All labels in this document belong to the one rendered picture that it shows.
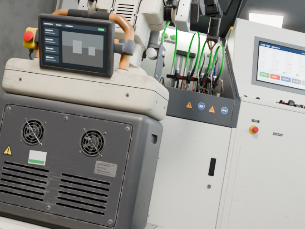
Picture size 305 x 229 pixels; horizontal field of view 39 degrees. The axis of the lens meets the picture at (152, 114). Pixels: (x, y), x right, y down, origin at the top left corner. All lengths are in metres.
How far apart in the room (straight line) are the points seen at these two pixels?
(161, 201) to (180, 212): 0.13
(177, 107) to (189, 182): 0.43
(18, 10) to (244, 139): 2.28
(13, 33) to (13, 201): 2.54
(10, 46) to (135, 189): 2.68
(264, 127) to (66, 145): 1.45
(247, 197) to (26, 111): 1.49
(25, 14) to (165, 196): 2.23
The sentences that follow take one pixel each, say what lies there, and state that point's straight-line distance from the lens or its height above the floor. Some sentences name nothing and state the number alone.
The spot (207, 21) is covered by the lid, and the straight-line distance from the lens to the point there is 3.05.
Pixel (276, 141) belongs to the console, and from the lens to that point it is 2.61.
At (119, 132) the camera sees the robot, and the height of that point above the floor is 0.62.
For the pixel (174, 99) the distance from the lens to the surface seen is 2.43.
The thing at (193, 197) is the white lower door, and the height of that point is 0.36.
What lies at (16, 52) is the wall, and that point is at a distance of 3.93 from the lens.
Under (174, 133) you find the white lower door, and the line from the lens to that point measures 2.42.
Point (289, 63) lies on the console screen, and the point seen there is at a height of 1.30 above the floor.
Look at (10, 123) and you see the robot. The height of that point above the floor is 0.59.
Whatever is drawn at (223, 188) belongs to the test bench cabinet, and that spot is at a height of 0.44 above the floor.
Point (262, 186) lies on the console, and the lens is 2.58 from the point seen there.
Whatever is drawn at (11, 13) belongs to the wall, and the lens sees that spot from 3.84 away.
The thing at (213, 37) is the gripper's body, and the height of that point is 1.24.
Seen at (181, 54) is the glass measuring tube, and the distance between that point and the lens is 3.00.
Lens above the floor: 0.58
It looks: 5 degrees up
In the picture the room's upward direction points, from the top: 10 degrees clockwise
